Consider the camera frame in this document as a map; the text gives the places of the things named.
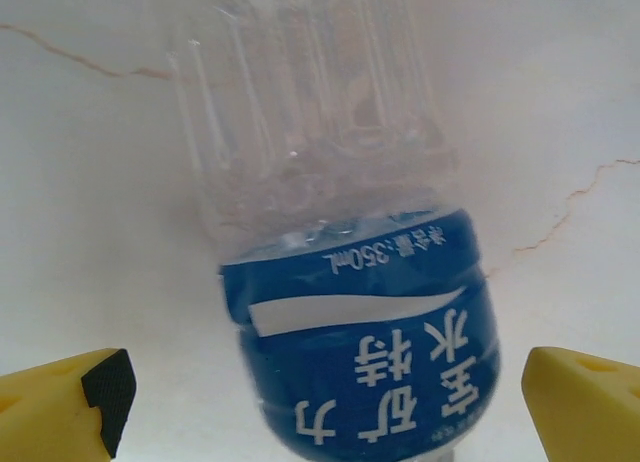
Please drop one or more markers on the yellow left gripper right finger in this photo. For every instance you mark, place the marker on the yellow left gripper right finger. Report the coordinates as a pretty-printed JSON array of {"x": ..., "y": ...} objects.
[{"x": 590, "y": 412}]

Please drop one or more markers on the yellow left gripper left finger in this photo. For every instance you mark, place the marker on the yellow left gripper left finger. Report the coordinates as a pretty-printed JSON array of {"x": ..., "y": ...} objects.
[{"x": 45, "y": 417}]

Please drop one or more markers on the blue white-stripe label bottle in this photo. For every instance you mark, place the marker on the blue white-stripe label bottle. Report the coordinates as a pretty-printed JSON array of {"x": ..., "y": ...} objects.
[{"x": 360, "y": 332}]

